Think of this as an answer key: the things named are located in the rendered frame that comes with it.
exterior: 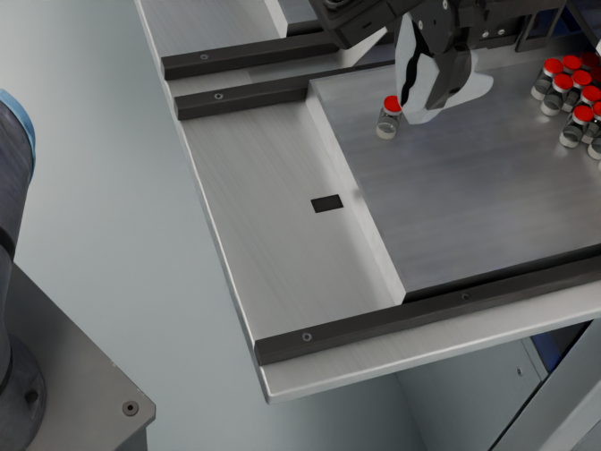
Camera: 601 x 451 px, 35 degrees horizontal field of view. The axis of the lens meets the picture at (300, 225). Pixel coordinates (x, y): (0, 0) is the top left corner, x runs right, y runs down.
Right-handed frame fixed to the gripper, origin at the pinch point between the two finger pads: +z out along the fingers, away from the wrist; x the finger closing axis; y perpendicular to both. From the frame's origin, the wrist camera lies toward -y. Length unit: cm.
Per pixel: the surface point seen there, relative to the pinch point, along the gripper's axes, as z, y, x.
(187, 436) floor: 110, -10, 20
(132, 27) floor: 110, 3, 122
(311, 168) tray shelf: 21.6, -0.9, 11.4
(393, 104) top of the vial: 16.9, 8.0, 13.8
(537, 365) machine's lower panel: 51, 28, -5
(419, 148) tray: 21.4, 10.8, 11.2
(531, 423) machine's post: 59, 28, -9
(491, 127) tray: 21.4, 19.6, 11.9
